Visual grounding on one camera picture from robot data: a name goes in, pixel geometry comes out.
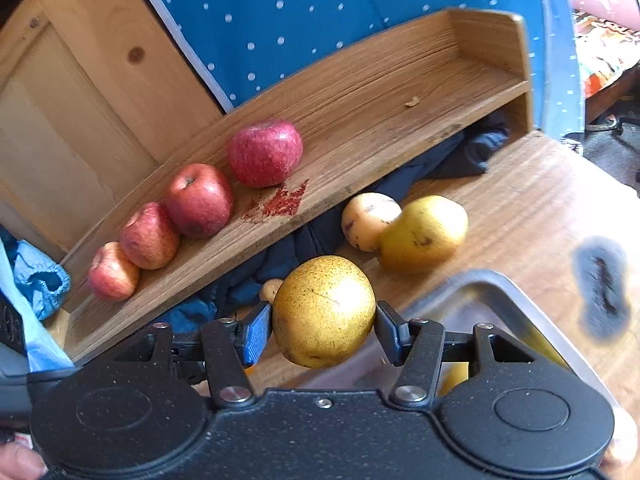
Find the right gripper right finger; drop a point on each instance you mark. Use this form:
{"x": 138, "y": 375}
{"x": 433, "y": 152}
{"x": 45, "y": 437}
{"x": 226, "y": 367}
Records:
{"x": 416, "y": 347}

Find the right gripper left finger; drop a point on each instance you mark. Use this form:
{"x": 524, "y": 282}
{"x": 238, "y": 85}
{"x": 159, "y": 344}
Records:
{"x": 230, "y": 347}

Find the large yellow pear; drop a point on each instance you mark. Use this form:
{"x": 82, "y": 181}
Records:
{"x": 323, "y": 312}

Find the pale spotted pear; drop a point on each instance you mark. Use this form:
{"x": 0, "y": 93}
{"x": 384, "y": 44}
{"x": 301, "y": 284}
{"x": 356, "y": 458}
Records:
{"x": 365, "y": 217}

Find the person's left hand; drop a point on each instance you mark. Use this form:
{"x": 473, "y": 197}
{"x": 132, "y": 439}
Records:
{"x": 20, "y": 463}

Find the yellow lemon on tray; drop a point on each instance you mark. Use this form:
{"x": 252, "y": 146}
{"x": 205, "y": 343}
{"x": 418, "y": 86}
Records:
{"x": 452, "y": 375}

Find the small brown round fruit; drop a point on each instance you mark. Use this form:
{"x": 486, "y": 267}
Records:
{"x": 270, "y": 289}

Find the metal tray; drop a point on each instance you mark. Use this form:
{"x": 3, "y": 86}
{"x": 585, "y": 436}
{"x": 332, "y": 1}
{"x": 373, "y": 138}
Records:
{"x": 459, "y": 303}

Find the yellow pear at right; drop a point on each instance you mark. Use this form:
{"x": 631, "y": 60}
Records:
{"x": 427, "y": 233}

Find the dark blue padded jacket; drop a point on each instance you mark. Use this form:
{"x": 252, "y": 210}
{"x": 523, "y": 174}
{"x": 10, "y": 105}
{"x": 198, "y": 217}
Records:
{"x": 465, "y": 154}

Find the leftmost red apple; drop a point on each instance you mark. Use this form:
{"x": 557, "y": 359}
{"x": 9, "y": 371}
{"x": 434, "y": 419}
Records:
{"x": 112, "y": 276}

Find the rightmost red apple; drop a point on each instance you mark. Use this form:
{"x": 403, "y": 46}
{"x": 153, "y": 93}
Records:
{"x": 266, "y": 154}

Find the light blue sleeve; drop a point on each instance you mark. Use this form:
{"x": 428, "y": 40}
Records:
{"x": 36, "y": 286}

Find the wooden cabinet panel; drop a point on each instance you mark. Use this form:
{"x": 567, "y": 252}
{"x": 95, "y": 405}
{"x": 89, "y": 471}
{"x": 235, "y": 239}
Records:
{"x": 95, "y": 95}

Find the blue dotted cushion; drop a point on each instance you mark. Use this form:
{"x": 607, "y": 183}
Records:
{"x": 242, "y": 47}

